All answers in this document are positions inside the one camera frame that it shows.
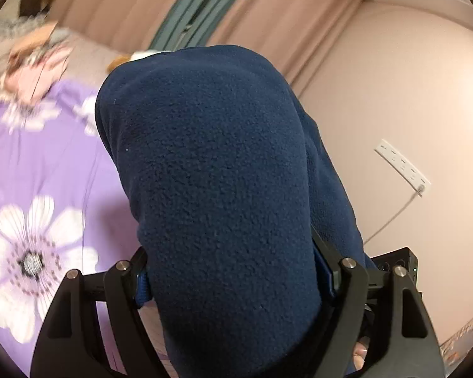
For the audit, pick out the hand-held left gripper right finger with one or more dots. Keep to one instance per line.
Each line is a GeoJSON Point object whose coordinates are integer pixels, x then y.
{"type": "Point", "coordinates": [325, 271]}

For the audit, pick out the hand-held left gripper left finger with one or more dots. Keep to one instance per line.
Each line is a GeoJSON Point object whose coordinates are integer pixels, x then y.
{"type": "Point", "coordinates": [144, 287]}

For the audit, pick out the navy fleece jacket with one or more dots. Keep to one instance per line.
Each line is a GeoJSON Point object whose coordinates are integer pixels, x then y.
{"type": "Point", "coordinates": [220, 165]}

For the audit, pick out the person's right hand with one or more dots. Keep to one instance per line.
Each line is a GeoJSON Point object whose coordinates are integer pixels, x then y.
{"type": "Point", "coordinates": [361, 356]}

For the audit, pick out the white power strip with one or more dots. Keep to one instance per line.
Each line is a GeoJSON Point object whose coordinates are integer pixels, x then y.
{"type": "Point", "coordinates": [402, 165]}

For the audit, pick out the patterned fabric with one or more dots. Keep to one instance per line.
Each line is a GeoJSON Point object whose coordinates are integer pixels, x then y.
{"type": "Point", "coordinates": [461, 342]}

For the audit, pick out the purple floral bedsheet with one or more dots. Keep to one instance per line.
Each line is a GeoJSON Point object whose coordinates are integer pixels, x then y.
{"type": "Point", "coordinates": [43, 157]}

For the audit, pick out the white goose plush toy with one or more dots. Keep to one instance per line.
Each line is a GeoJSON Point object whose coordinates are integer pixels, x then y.
{"type": "Point", "coordinates": [142, 54]}

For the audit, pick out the pink folded sweater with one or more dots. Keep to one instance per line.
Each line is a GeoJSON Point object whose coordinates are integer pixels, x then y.
{"type": "Point", "coordinates": [27, 82]}

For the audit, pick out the pink curtain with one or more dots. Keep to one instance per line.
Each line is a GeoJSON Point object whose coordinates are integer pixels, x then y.
{"type": "Point", "coordinates": [291, 15]}
{"type": "Point", "coordinates": [114, 8]}

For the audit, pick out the grey-blue curtain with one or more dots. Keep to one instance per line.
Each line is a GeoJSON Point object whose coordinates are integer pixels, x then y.
{"type": "Point", "coordinates": [173, 27]}

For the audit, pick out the grey folded garment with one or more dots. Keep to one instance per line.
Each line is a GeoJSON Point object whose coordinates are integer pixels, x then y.
{"type": "Point", "coordinates": [58, 36]}

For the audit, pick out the peach folded garment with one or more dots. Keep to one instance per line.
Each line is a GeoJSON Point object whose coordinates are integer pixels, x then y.
{"type": "Point", "coordinates": [31, 39]}

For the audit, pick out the plaid pillow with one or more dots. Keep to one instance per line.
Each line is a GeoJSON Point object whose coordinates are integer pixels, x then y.
{"type": "Point", "coordinates": [0, 35]}

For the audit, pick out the dark brown pillow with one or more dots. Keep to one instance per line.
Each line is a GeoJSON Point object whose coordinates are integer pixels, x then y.
{"type": "Point", "coordinates": [33, 4]}

